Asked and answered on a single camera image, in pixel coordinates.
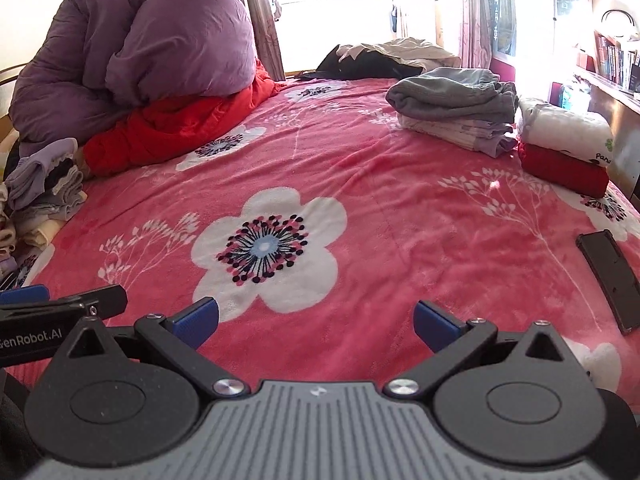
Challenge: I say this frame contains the bookshelf with books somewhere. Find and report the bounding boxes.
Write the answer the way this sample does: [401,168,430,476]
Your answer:
[577,9,639,96]

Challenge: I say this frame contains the folded red garment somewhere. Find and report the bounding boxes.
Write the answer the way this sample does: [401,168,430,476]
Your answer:
[516,142,610,198]

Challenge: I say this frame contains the purple duvet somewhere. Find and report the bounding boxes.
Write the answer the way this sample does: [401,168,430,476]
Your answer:
[9,0,256,156]

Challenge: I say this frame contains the pink floral blanket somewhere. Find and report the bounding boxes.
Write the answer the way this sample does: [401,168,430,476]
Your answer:
[17,80,639,404]

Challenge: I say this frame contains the grey fleece pants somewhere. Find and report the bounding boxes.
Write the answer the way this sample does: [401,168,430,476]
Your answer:
[385,67,518,124]

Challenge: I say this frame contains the stack of folded clothes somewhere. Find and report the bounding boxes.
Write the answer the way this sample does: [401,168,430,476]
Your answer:
[1,131,87,289]

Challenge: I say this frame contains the blue wall poster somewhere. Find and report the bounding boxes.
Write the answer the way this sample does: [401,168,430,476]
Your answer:
[489,0,516,56]

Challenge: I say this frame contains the red quilt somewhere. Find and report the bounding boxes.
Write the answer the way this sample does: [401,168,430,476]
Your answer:
[81,62,284,178]

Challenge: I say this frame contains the folded white purple garment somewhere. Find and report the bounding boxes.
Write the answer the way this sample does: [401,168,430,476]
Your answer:
[397,114,518,158]

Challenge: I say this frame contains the black and beige garment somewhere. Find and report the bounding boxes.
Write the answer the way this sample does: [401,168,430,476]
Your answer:
[295,37,462,80]

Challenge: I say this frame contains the black phone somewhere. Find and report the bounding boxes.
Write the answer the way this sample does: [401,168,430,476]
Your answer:
[576,230,640,335]

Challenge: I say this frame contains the pink patterned curtain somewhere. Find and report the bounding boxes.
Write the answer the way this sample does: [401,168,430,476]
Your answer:
[459,0,492,68]

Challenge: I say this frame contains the folded white panda garment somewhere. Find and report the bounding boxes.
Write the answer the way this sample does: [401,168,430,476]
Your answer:
[518,98,614,167]

